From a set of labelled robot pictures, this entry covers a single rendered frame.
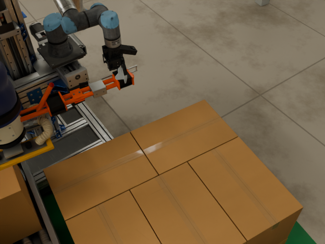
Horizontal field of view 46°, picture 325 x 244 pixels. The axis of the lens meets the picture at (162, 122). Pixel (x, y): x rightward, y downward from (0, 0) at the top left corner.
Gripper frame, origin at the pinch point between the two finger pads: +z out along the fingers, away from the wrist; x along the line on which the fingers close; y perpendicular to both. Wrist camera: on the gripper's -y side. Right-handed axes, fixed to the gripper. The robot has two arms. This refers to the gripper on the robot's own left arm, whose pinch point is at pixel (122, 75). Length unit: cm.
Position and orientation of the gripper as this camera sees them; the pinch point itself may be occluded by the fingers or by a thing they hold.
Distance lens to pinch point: 190.8
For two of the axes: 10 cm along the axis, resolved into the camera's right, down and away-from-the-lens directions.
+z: 0.3, 6.7, 7.5
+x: 4.9, 6.4, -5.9
